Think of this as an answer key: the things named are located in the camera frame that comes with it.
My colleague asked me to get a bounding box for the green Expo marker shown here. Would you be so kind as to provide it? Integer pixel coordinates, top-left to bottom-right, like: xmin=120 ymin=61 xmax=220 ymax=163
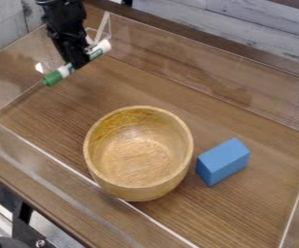
xmin=41 ymin=39 xmax=111 ymax=87

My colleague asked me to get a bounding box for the blue foam block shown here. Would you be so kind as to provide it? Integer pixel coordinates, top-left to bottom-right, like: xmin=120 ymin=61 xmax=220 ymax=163
xmin=195 ymin=138 xmax=249 ymax=186

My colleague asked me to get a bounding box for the black table leg bracket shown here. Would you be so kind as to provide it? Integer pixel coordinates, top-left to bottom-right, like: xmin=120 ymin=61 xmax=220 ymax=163
xmin=12 ymin=201 xmax=57 ymax=248

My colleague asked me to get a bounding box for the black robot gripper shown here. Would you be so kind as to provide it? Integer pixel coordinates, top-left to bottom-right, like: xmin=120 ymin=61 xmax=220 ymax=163
xmin=35 ymin=0 xmax=89 ymax=69

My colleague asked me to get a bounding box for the brown wooden bowl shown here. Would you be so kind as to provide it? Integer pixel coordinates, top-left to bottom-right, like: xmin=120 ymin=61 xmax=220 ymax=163
xmin=83 ymin=106 xmax=193 ymax=202

